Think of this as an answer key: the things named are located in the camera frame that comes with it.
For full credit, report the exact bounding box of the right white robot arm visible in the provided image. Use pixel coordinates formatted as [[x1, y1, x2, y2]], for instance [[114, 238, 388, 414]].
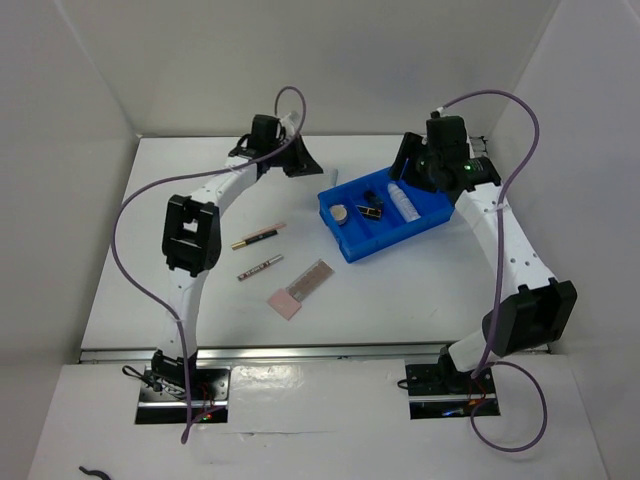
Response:
[[389, 112, 577, 392]]

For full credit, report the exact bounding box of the blue plastic organizer tray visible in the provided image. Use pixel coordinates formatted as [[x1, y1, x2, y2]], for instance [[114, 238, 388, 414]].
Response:
[[317, 169, 454, 263]]

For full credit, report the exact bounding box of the light blue white pen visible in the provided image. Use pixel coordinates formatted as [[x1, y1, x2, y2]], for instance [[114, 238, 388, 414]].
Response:
[[326, 169, 339, 188]]

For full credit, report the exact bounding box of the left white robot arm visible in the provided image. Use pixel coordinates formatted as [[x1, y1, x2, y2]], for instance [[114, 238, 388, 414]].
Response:
[[151, 111, 323, 399]]

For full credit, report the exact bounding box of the brown eyeshadow palette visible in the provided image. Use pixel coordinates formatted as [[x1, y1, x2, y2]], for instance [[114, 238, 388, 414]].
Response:
[[286, 259, 334, 302]]

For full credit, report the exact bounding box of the pink highlighter stick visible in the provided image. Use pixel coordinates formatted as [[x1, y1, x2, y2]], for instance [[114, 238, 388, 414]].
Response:
[[241, 222, 287, 241]]

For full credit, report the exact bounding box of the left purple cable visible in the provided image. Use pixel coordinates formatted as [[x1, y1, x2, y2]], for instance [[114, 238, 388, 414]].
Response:
[[112, 86, 308, 445]]

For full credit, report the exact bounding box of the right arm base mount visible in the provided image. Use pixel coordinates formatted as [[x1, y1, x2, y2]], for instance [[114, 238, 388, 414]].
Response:
[[396, 364, 501, 420]]

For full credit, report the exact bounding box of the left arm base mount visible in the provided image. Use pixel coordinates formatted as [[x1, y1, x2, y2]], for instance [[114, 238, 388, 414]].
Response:
[[121, 365, 231, 425]]

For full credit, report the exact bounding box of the aluminium front rail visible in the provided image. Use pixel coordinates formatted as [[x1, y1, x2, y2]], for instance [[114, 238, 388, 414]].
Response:
[[79, 342, 445, 364]]

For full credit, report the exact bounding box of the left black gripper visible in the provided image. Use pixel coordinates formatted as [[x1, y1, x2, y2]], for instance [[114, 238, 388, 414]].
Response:
[[268, 133, 324, 178]]

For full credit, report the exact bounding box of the clear white lotion bottle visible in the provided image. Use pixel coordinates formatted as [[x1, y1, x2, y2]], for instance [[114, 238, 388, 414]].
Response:
[[387, 182, 421, 223]]

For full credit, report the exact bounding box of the pink square compact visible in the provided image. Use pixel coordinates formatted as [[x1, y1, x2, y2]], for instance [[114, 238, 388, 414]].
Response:
[[267, 289, 301, 321]]

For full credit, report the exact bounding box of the black gold lipstick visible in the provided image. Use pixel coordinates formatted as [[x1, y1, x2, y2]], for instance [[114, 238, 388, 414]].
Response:
[[356, 205, 382, 221], [364, 190, 384, 210]]

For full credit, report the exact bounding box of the green gold makeup pen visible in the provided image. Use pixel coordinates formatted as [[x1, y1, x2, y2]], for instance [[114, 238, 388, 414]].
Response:
[[231, 229, 278, 250]]

